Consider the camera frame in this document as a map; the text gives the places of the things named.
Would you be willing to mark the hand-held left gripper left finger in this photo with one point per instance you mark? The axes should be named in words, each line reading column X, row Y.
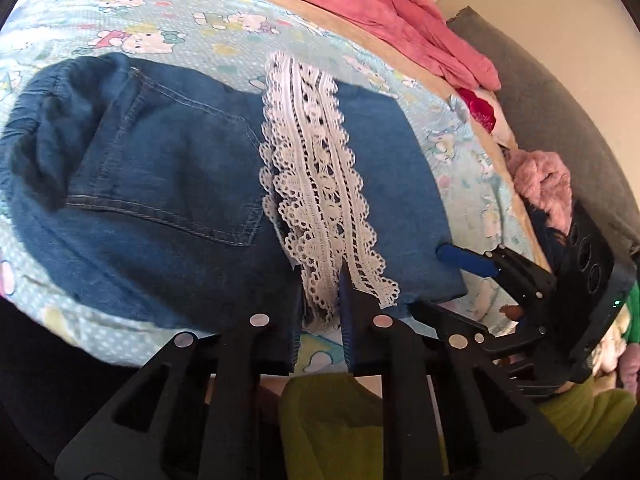
column 280, row 355

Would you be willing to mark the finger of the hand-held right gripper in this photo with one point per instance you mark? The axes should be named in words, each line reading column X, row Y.
column 462, row 257
column 445, row 315

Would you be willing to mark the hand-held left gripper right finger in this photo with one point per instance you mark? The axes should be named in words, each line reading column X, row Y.
column 357, row 340

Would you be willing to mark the blue denim pants lace hem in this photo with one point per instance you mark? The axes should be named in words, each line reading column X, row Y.
column 165, row 200

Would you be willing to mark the person's right hand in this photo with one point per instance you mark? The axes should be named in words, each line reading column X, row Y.
column 513, row 312

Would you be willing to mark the dark blue cloth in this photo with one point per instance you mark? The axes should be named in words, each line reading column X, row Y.
column 545, row 232

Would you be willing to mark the person's green clothing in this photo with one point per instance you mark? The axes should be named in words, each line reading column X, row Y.
column 325, row 425

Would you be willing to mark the pink fluffy garment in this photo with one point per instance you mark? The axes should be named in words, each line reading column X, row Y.
column 542, row 180

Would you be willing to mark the red flower pillow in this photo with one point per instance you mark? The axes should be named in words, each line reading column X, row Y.
column 480, row 110

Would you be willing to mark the grey padded headboard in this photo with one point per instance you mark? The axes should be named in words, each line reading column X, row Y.
column 550, row 110

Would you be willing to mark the pink duvet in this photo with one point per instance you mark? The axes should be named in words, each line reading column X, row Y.
column 390, row 15

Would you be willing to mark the cartoon print bedsheet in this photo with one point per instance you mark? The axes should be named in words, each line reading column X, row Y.
column 225, row 35

